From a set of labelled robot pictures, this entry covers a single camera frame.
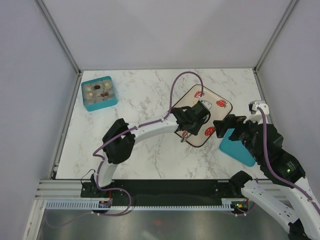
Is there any strawberry pattern square plate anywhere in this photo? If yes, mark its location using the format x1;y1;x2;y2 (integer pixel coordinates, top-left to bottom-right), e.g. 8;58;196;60
173;84;233;148

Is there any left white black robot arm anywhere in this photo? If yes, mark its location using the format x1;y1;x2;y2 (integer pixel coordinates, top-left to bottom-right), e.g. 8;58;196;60
91;100;212;197

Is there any slotted grey cable duct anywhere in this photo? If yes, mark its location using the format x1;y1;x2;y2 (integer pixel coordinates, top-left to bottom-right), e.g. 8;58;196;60
45;198;248;211

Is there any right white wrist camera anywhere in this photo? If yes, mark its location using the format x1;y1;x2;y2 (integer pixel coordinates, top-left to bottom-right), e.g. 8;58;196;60
246;100;270;123

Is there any teal chocolate box tray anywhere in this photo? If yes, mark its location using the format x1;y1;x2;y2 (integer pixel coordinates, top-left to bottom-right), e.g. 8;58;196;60
80;76;118;112

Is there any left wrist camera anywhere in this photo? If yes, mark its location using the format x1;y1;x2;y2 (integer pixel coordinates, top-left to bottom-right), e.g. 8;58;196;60
201;100;212;110

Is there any teal box lid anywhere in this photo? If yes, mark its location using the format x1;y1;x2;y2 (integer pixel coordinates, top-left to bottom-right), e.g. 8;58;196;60
219;128;256;167

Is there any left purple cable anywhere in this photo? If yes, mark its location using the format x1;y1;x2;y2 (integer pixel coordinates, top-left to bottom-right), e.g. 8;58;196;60
92;71;204;161

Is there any aluminium frame rail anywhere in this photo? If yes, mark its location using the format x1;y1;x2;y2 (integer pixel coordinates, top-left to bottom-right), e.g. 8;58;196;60
34;178;86;200

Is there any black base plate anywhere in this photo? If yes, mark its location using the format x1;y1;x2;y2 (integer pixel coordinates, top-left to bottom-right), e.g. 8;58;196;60
80;179;244;206

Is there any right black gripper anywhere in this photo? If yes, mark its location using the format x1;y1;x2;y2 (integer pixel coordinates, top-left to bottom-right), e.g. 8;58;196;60
212;113;264;162

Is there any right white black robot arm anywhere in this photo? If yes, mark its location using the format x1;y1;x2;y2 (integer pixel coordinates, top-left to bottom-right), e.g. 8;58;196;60
213;110;320;240

